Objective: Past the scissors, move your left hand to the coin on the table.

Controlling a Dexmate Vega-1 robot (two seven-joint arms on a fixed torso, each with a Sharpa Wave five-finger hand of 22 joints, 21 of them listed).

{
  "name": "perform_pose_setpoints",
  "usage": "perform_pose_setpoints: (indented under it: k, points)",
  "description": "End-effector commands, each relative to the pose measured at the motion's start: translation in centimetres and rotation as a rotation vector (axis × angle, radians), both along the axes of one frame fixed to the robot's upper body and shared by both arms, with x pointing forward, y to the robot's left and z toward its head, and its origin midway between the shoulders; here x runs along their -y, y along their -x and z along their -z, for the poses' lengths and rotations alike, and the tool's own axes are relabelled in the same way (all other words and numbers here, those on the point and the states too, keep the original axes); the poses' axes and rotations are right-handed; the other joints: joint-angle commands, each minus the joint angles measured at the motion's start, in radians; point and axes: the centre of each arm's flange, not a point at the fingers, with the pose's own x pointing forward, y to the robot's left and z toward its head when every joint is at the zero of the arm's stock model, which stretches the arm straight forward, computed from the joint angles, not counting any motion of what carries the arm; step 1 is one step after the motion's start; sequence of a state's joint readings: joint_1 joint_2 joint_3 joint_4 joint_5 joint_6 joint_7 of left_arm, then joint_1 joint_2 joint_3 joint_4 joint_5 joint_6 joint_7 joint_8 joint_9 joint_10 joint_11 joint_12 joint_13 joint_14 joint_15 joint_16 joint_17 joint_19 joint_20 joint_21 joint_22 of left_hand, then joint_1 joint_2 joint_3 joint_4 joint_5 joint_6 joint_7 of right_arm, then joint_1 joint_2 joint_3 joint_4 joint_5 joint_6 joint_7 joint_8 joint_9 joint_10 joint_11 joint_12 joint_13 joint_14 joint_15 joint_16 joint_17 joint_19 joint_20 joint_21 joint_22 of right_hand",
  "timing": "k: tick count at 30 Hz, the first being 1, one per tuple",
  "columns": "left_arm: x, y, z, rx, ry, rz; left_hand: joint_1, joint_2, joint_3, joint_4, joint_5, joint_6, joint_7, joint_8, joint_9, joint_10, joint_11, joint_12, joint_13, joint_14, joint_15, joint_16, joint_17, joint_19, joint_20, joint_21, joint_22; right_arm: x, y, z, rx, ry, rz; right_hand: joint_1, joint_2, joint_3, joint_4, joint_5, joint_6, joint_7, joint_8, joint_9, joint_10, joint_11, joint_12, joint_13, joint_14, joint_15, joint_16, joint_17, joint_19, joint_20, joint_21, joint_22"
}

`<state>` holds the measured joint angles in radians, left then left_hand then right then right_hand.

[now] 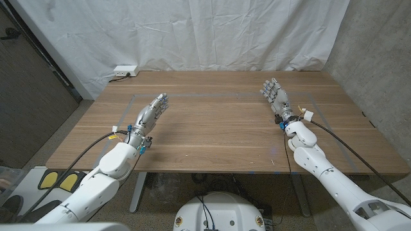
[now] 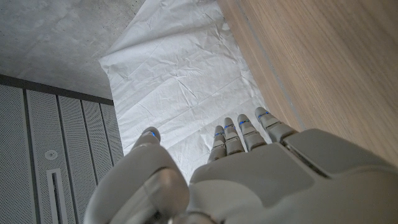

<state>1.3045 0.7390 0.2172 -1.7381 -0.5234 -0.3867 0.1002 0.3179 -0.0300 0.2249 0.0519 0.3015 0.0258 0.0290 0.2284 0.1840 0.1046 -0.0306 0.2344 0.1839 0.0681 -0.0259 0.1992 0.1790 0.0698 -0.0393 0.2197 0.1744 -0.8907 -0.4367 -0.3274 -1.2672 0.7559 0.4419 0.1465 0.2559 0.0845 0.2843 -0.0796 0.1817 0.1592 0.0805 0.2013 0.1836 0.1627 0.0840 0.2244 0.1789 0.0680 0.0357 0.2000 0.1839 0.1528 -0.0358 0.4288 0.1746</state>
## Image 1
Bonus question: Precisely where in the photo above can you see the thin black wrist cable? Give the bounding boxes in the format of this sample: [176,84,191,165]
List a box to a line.
[272,128,293,227]
[118,149,144,190]

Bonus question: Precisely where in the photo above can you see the black power cord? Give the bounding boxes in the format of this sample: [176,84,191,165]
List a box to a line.
[108,73,132,83]

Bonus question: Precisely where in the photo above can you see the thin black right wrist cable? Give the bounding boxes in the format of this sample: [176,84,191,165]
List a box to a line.
[272,128,293,227]

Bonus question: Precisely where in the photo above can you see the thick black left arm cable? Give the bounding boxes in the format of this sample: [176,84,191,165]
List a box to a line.
[17,125,131,224]

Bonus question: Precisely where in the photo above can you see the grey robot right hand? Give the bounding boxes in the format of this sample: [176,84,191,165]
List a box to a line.
[259,77,298,124]

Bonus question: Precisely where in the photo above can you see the white wrinkled backdrop sheet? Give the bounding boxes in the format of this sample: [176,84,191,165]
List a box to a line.
[9,0,351,100]

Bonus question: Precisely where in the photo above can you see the white robot head housing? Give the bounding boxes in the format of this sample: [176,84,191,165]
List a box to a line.
[0,222,131,231]

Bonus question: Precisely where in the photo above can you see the black door handle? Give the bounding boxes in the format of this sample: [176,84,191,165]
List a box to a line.
[0,27,21,41]

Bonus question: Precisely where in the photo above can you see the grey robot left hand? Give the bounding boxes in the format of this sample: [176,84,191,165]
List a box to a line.
[128,92,170,147]

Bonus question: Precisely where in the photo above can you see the white power strip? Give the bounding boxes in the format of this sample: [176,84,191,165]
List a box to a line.
[113,65,140,78]

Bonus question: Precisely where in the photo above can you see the white floor board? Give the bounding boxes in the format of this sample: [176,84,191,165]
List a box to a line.
[3,166,84,222]

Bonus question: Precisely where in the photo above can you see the grey table leg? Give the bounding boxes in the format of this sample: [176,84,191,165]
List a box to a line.
[290,174,311,218]
[129,172,148,214]

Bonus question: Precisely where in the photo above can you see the black yellow foot pedal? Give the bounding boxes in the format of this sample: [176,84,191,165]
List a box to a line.
[37,169,87,193]

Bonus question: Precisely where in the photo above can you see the thin black left wrist cable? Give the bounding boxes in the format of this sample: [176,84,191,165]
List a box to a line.
[118,149,144,190]

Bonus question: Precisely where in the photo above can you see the thin black torso cable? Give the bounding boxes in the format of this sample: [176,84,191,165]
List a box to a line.
[196,194,209,230]

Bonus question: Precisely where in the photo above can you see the tangled black floor cables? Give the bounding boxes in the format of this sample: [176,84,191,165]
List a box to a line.
[191,173,258,200]

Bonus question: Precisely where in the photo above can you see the clear plastic box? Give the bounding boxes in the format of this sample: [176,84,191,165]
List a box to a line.
[0,166,25,206]

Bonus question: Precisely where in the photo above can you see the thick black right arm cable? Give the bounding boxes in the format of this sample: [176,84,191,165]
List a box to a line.
[301,108,411,206]

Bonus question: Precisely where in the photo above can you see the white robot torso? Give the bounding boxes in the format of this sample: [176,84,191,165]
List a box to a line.
[173,191,267,231]

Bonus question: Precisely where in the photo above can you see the thin blue torso cable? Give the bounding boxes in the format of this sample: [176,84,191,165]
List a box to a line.
[202,200,216,230]

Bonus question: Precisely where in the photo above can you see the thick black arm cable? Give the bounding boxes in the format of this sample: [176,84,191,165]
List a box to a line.
[17,125,131,224]
[301,108,411,206]

